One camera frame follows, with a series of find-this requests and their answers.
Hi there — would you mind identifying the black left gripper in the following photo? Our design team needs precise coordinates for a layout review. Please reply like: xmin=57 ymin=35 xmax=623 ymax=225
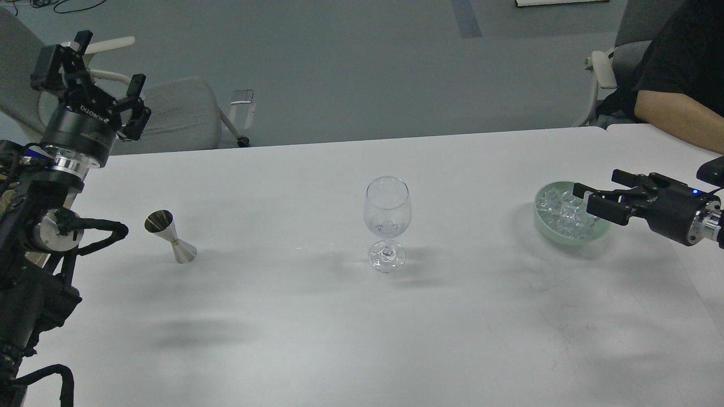
xmin=29 ymin=30 xmax=152 ymax=168

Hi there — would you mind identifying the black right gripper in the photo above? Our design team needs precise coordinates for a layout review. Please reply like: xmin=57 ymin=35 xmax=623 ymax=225
xmin=572 ymin=169 xmax=723 ymax=246

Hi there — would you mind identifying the steel double jigger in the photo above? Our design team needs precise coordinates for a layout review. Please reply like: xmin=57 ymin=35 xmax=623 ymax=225
xmin=143 ymin=210 xmax=197 ymax=265

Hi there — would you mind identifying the person forearm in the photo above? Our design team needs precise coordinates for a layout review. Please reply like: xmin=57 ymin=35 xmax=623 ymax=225
xmin=634 ymin=90 xmax=723 ymax=155

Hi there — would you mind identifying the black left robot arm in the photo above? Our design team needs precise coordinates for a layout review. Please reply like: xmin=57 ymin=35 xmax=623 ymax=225
xmin=1 ymin=30 xmax=152 ymax=406

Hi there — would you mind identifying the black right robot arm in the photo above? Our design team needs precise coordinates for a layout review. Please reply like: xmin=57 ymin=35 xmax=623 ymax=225
xmin=572 ymin=157 xmax=723 ymax=247

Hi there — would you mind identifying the clear ice cubes pile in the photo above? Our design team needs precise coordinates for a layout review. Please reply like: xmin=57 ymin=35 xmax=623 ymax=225
xmin=535 ymin=188 xmax=600 ymax=242

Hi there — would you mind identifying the clear wine glass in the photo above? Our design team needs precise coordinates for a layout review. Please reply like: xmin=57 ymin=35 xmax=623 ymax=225
xmin=364 ymin=176 xmax=412 ymax=274

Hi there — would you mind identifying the green bowl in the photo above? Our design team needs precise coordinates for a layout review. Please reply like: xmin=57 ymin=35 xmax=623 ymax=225
xmin=533 ymin=181 xmax=612 ymax=247

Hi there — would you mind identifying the grey office chair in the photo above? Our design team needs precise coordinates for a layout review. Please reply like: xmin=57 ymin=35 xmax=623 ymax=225
xmin=1 ymin=10 xmax=250 ymax=155

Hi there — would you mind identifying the grey chair at right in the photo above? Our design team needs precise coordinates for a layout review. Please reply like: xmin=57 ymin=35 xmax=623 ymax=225
xmin=572 ymin=1 xmax=683 ymax=128

